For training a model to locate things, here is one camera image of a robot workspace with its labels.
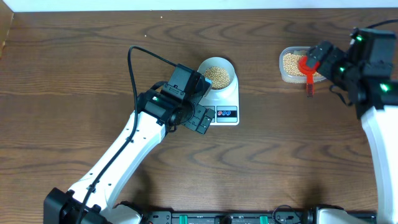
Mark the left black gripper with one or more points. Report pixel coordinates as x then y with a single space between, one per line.
193 122

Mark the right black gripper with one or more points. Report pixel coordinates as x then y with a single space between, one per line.
333 55

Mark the soybeans in container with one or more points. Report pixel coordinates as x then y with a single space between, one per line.
291 64

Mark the red plastic measuring scoop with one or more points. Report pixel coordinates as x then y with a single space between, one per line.
308 72

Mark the cardboard panel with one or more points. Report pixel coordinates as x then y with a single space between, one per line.
6 18

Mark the white digital kitchen scale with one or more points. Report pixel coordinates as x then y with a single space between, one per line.
225 104

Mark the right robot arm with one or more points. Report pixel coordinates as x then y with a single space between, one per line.
364 71

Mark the clear plastic container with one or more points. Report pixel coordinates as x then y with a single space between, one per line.
285 76

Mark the soybeans in bowl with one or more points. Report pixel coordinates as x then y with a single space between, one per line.
219 77

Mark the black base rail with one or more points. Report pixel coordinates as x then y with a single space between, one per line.
167 217

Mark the grey round bowl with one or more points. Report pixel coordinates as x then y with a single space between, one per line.
218 62

